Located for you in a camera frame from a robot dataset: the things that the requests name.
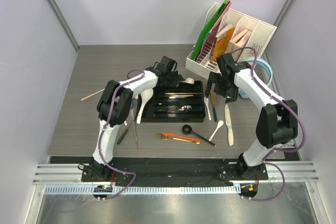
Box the green folder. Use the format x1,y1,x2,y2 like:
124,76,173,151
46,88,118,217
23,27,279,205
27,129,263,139
190,0,231,61

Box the white file organizer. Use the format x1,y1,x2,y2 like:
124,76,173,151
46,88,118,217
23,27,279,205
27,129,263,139
185,0,277,79

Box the white spoon beside tray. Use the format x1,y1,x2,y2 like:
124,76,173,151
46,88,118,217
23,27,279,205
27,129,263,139
204,97,212,120

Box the orange book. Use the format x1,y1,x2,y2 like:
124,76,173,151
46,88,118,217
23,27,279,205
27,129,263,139
211,24,235,62

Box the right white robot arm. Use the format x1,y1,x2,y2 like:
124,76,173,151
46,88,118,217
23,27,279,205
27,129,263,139
205,53,298,179

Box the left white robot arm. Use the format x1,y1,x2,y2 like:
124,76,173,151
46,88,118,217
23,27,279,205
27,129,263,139
88,56,182,182

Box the light blue headphones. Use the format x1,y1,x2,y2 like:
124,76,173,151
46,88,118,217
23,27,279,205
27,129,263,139
239,58,274,99

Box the black utensil tray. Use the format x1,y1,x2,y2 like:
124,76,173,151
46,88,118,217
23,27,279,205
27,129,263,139
141,81,206,123

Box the large white rice spoon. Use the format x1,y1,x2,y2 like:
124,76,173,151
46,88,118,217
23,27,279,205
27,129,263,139
136,88,154,124

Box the steel chopstick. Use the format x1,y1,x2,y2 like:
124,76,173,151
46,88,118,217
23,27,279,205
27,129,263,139
132,119,139,149

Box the tan book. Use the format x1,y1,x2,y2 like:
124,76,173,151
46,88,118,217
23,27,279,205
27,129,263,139
226,29,251,61

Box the beige sheathed knife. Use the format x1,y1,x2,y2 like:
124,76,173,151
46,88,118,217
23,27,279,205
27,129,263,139
225,104,234,146

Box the gold fork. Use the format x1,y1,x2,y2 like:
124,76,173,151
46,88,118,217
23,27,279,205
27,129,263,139
156,133,201,144

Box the steel spoon in tray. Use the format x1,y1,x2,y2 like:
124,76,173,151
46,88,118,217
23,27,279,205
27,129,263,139
159,105,192,113

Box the black measuring scoop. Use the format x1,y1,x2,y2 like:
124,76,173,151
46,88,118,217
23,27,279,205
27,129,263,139
182,124,217,147

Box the orange plastic utensil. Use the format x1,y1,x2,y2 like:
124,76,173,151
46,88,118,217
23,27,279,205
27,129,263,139
163,132,202,143

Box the chopsticks in tray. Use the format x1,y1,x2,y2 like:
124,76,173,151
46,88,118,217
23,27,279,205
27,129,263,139
163,92,200,99

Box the gold knife green handle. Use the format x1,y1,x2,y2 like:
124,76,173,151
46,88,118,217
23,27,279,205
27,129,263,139
211,92,218,122

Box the beige wooden spoon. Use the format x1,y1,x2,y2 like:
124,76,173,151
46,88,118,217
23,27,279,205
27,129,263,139
183,78,195,85

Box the green handled fork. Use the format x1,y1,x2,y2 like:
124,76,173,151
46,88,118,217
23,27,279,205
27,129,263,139
117,128,129,145

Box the white spoon lower right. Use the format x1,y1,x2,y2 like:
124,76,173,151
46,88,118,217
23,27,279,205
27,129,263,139
209,120,224,142

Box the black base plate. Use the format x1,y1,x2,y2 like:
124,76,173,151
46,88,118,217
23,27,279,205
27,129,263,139
78,157,268,184

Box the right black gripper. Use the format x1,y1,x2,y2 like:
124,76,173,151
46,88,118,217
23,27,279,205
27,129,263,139
205,72,239,104

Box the wooden chopstick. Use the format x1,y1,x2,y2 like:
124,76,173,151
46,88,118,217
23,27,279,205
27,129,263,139
80,89,105,101

